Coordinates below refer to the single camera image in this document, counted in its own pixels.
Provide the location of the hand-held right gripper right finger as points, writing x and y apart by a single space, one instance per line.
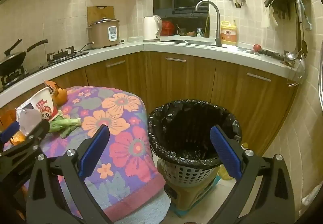
225 153

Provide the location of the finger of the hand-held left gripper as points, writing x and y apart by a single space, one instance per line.
37 130
8 132

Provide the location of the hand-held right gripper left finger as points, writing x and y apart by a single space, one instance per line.
93 153

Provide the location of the clear bottle with white label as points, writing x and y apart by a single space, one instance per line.
29 120

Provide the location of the green leafy vegetable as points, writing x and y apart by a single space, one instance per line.
63 124

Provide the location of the white paper cup red print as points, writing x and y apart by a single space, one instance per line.
40 103

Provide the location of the trash bin with black bag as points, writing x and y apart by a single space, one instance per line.
191 125

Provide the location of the orange peel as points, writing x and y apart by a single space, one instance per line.
61 96

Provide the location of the floral blanket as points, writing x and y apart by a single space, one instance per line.
121 118

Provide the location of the orange snack wrapper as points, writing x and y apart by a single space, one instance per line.
50 85

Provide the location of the yellow plastic stool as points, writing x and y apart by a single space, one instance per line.
186 196

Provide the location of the black frying pan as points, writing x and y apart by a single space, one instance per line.
12 61

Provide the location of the black gas stove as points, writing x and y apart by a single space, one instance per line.
60 55

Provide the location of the wooden kitchen cabinet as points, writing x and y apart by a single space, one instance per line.
181 80

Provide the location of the white kitchen countertop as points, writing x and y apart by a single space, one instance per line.
121 52

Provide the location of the metal skimmer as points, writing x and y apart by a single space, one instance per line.
299 72

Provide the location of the dark brush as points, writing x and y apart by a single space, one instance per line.
272 54

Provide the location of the red tomato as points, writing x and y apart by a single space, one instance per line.
257 47

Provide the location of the steel rice cooker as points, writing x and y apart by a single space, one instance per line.
101 34

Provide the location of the metal ladle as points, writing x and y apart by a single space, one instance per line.
291 55

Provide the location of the steel sink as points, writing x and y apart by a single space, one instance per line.
186 41

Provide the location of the yellow detergent bottle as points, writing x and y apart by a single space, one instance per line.
228 34

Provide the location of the printed mug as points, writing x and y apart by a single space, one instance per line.
200 32

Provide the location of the metal faucet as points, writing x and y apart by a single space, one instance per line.
217 24

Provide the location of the small bowl with spoon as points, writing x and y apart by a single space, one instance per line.
181 31

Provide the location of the white electric kettle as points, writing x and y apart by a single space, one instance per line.
151 28

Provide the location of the red pot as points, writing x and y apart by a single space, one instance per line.
167 27

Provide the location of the white hanging cloth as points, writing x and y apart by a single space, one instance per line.
268 17

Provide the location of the metal tongs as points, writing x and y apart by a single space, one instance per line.
305 18

